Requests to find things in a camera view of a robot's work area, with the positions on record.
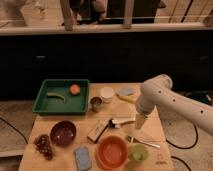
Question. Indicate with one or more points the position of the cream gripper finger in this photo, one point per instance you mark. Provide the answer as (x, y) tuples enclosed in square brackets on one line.
[(140, 120)]

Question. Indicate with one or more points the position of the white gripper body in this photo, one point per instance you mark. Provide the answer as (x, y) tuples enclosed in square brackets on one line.
[(144, 106)]

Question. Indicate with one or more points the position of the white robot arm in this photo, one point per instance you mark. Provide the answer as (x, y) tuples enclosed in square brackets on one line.
[(158, 91)]

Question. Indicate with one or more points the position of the orange bowl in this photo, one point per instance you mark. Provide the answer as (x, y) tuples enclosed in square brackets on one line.
[(111, 153)]

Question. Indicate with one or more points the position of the purple bowl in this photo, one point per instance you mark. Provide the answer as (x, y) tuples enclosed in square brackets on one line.
[(63, 133)]

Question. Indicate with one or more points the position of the silver fork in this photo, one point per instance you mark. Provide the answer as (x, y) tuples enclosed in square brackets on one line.
[(132, 139)]

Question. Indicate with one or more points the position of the grey blue cloth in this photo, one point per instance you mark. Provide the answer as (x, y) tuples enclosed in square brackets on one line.
[(125, 91)]

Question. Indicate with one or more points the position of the green cup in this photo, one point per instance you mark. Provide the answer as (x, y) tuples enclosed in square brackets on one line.
[(138, 153)]

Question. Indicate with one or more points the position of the white cup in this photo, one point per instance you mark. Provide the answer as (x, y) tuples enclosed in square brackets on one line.
[(107, 93)]

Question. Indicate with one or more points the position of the white rectangular box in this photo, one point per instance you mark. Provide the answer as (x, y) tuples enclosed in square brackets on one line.
[(98, 128)]

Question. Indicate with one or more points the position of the small metal cup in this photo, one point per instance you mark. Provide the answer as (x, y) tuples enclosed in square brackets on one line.
[(96, 104)]

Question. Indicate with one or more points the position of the blue sponge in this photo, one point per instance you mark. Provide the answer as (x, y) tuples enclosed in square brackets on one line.
[(82, 158)]

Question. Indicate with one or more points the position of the orange fruit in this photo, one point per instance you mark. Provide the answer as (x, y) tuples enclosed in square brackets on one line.
[(74, 89)]

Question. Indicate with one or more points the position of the green plastic tray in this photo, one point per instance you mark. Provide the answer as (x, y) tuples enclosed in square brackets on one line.
[(75, 104)]

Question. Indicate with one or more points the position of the green bean pod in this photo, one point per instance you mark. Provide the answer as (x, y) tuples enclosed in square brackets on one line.
[(56, 95)]

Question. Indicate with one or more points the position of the red grape bunch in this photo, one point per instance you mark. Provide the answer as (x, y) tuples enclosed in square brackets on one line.
[(43, 146)]

